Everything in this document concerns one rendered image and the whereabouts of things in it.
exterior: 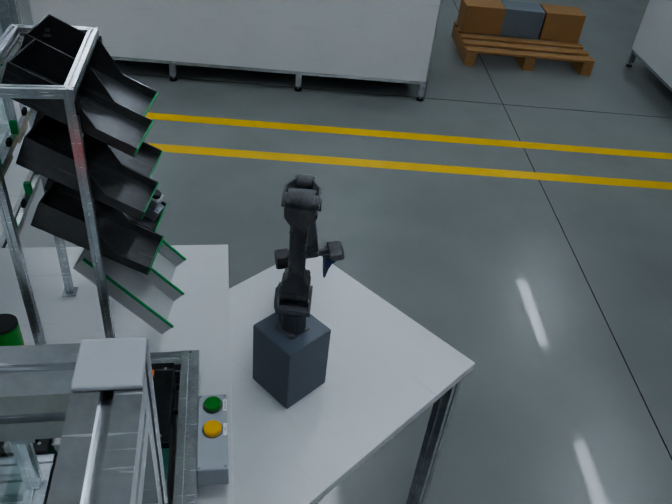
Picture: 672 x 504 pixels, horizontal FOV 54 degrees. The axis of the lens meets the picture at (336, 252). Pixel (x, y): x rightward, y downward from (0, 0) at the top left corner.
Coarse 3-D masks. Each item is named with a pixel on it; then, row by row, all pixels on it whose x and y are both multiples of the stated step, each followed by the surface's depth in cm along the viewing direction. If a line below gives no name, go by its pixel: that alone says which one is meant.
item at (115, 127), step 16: (32, 48) 136; (48, 48) 136; (16, 64) 130; (32, 64) 139; (48, 64) 138; (64, 64) 138; (16, 80) 127; (32, 80) 127; (48, 80) 140; (64, 80) 140; (96, 80) 140; (80, 96) 142; (96, 96) 142; (48, 112) 131; (64, 112) 131; (80, 112) 131; (96, 112) 141; (112, 112) 144; (128, 112) 145; (96, 128) 133; (112, 128) 140; (128, 128) 143; (144, 128) 146; (112, 144) 135; (128, 144) 135
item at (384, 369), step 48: (240, 288) 205; (336, 288) 209; (240, 336) 188; (336, 336) 192; (384, 336) 194; (432, 336) 195; (240, 384) 175; (336, 384) 177; (384, 384) 179; (432, 384) 180; (240, 432) 162; (288, 432) 164; (336, 432) 165; (384, 432) 166; (240, 480) 152; (288, 480) 153; (336, 480) 154
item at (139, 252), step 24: (48, 192) 149; (72, 192) 158; (48, 216) 147; (72, 216) 147; (96, 216) 161; (120, 216) 162; (72, 240) 151; (120, 240) 159; (144, 240) 164; (144, 264) 158
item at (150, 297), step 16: (80, 256) 160; (80, 272) 157; (112, 272) 166; (128, 272) 170; (112, 288) 160; (128, 288) 167; (144, 288) 172; (160, 288) 176; (176, 288) 176; (128, 304) 163; (144, 304) 163; (160, 304) 174; (144, 320) 166; (160, 320) 166
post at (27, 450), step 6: (18, 444) 126; (24, 444) 126; (30, 444) 130; (24, 450) 127; (30, 450) 130; (24, 456) 128; (30, 456) 129; (36, 456) 133; (24, 462) 130; (30, 462) 130; (36, 462) 133; (30, 468) 131; (36, 468) 134; (30, 474) 132; (36, 474) 133; (30, 480) 134; (36, 480) 133; (36, 486) 135
